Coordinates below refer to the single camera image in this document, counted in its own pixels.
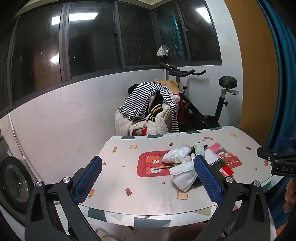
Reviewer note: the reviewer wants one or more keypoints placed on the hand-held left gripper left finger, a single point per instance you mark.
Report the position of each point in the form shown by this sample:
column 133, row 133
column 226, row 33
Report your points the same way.
column 89, row 178

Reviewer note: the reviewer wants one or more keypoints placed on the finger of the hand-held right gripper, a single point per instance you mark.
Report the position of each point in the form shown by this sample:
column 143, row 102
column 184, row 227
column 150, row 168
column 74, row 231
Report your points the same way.
column 284, row 141
column 266, row 153

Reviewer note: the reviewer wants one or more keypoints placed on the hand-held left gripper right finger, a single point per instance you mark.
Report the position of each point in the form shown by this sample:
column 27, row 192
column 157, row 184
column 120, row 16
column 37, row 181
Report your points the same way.
column 208, row 180

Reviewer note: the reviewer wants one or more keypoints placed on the green white tube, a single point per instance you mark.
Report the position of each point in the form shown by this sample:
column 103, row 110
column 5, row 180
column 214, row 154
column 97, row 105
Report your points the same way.
column 198, row 148

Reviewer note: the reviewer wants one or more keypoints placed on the pink packet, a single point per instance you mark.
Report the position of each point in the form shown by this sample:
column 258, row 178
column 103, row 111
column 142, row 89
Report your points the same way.
column 217, row 148

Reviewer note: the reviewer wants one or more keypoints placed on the brown round trash bin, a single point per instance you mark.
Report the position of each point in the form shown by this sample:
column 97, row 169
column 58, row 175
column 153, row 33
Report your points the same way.
column 185, row 233

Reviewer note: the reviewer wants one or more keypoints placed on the small red packet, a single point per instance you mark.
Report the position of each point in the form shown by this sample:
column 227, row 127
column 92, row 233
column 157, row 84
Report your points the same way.
column 226, row 171

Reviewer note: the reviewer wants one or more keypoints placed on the black comb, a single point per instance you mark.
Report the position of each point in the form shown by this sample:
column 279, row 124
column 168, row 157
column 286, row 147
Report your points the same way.
column 192, row 150

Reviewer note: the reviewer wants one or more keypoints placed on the white plastic bag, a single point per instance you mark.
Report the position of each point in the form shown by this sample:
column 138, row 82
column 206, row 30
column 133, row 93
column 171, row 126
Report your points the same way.
column 175, row 154

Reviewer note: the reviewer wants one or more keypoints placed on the wooden chopsticks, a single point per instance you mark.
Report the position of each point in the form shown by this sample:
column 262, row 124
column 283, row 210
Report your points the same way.
column 164, row 166

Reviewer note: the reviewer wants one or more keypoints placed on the white printed bear table mat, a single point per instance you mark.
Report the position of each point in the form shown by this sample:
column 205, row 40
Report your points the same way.
column 138, row 185

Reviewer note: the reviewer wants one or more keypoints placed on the white slipper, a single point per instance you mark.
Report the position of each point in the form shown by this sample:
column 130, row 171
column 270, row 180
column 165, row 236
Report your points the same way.
column 101, row 234

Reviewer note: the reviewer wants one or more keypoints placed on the white fleece blanket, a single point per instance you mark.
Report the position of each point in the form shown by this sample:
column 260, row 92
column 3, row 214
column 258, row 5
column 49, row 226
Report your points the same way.
column 122, row 122

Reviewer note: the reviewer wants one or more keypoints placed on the black exercise bike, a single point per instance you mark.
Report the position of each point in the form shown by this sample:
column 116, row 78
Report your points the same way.
column 196, row 111

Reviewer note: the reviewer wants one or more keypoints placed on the blue curtain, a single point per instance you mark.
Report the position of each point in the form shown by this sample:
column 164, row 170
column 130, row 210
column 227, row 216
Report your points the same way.
column 283, row 69

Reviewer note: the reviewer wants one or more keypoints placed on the grey geometric patterned tablecloth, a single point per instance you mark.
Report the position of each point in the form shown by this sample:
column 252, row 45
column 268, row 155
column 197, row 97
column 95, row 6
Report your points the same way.
column 148, row 222

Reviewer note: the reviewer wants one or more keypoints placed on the washing machine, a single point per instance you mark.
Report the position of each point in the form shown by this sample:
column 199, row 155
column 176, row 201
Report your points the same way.
column 13, row 180

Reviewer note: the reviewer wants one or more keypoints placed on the red cloth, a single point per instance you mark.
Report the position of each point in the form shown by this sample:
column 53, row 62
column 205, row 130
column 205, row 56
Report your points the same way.
column 182, row 109

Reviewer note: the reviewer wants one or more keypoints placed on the black yellow striped garment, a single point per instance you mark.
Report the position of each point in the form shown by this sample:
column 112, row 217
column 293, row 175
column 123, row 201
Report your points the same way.
column 156, row 111

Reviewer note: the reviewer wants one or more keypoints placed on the black white striped shirt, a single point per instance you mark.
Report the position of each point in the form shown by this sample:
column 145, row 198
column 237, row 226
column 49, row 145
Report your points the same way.
column 138, row 97

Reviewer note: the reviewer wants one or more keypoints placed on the dark cloth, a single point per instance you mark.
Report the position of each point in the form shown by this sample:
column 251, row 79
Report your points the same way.
column 132, row 89

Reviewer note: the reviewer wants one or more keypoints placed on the wooden chair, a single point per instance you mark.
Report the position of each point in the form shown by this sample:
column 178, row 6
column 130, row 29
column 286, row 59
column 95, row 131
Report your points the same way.
column 172, row 85

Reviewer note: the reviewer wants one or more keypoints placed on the large dark sliding window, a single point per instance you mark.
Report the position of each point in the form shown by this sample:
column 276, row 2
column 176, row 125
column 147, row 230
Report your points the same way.
column 92, row 41

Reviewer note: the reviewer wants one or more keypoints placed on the small dark corner window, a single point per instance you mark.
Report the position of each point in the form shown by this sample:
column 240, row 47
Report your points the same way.
column 196, row 34

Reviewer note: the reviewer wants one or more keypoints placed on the wooden wall panel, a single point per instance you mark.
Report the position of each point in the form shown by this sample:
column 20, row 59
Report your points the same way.
column 254, row 69

